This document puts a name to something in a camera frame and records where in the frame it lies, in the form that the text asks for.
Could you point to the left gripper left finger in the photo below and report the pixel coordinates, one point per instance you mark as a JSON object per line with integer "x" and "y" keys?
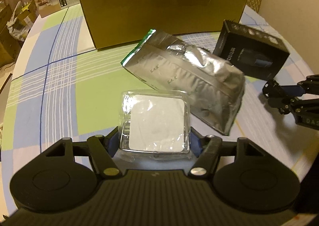
{"x": 101, "y": 151}

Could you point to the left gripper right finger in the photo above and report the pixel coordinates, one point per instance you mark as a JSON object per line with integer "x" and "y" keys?
{"x": 206, "y": 149}

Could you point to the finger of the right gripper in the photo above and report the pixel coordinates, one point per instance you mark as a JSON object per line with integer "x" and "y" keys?
{"x": 273, "y": 89}

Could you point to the black product box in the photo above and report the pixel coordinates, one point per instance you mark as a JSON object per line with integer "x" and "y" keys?
{"x": 256, "y": 53}

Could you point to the silver foil pouch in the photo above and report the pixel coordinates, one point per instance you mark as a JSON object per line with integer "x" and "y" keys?
{"x": 213, "y": 85}

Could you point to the checkered tablecloth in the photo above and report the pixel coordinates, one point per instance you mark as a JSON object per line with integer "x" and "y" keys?
{"x": 62, "y": 86}

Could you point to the large brown cardboard box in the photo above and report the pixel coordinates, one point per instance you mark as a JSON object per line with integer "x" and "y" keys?
{"x": 114, "y": 22}

